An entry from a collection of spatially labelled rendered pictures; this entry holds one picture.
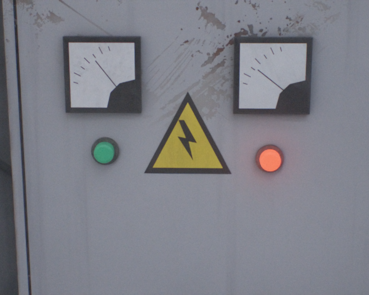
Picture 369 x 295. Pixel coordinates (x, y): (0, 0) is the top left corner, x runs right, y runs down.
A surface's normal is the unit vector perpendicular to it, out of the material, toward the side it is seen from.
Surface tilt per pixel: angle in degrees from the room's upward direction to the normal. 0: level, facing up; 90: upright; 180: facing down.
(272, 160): 90
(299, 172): 90
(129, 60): 90
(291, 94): 90
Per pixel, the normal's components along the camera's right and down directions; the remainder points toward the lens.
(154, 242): -0.04, 0.24
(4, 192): 0.96, 0.07
